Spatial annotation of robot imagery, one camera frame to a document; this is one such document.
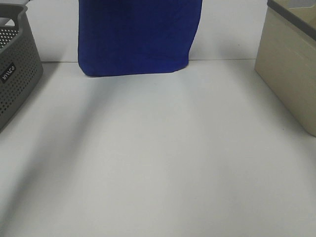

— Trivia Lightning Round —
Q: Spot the blue towel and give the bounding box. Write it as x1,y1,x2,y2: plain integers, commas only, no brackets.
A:
78,0,202,77

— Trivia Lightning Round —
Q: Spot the beige storage box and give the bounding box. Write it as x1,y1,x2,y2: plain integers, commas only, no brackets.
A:
255,0,316,136

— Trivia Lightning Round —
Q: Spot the grey perforated plastic basket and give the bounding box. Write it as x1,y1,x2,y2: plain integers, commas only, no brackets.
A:
0,3,43,129

